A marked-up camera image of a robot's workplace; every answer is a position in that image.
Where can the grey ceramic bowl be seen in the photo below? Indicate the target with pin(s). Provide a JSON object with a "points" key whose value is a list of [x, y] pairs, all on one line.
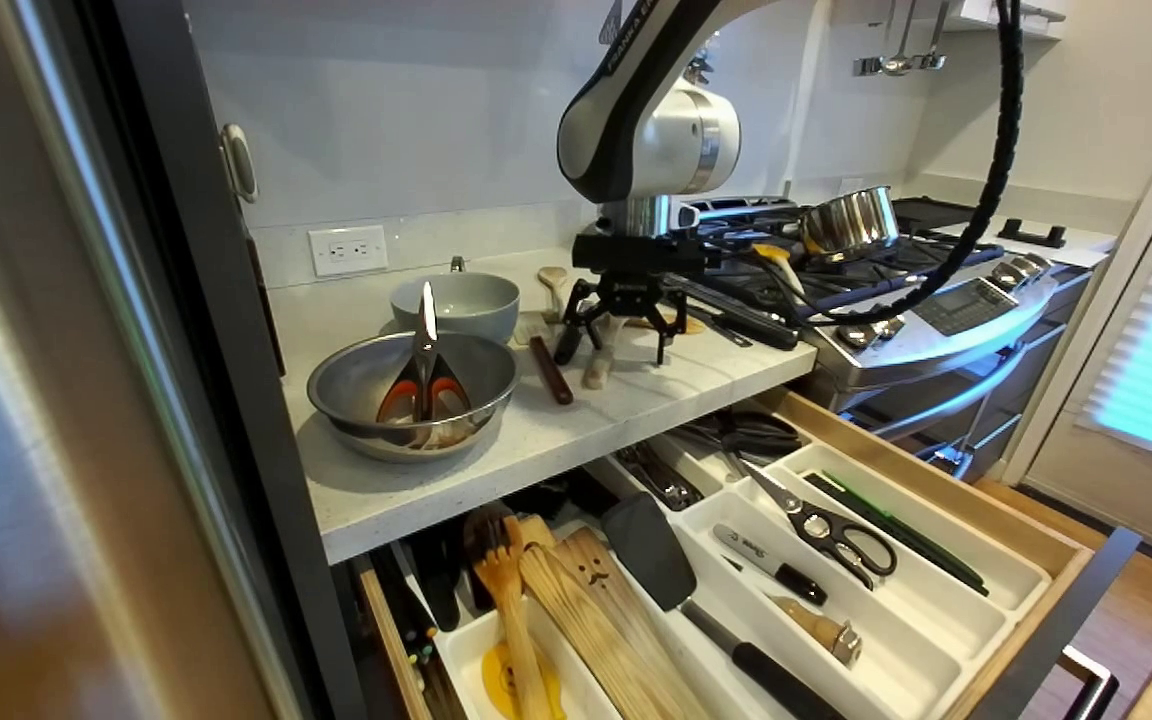
{"points": [[480, 304]]}

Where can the stainless steel refrigerator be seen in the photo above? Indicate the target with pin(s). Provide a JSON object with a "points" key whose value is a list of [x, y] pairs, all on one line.
{"points": [[69, 403]]}

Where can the white drawer organizer tray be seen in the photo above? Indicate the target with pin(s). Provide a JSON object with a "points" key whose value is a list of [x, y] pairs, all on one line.
{"points": [[922, 626]]}

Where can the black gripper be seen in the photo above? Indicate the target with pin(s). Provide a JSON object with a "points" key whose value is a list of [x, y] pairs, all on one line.
{"points": [[634, 260]]}

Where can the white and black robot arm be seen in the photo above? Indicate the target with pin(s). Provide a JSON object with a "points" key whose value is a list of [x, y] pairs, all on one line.
{"points": [[640, 146]]}

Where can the white wall outlet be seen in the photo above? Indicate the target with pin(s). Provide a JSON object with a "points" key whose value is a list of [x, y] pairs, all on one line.
{"points": [[349, 249]]}

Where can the wooden kitchen drawer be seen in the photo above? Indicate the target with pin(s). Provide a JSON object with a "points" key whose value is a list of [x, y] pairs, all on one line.
{"points": [[1003, 526]]}

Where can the grey metal bowl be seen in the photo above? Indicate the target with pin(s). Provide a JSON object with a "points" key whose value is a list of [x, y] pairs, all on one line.
{"points": [[349, 386]]}

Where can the hanging metal ladle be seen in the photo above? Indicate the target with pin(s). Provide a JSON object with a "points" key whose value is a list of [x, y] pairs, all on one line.
{"points": [[870, 64], [935, 59]]}

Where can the metal tongs with red tips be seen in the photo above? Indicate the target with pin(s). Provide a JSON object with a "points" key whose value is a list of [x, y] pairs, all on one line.
{"points": [[426, 334]]}

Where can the white marker with black cap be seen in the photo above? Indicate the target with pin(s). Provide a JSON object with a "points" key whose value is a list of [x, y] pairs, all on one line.
{"points": [[750, 544]]}

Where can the steel pot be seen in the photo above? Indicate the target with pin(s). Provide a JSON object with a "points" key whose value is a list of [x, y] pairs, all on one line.
{"points": [[859, 220]]}

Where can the yellow round lid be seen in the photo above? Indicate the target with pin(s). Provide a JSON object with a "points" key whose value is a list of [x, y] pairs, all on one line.
{"points": [[496, 686]]}

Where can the wide bamboo spatula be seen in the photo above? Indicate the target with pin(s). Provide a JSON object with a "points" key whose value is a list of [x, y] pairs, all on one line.
{"points": [[608, 603]]}

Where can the brown wooden slotted spoon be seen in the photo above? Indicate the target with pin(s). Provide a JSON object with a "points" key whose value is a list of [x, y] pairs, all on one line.
{"points": [[515, 603]]}

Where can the stainless steel stove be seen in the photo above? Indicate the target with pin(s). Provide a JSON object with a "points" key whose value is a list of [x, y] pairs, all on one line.
{"points": [[948, 323]]}

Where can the green long tool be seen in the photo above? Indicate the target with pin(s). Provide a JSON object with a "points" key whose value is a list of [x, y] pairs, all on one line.
{"points": [[886, 504]]}

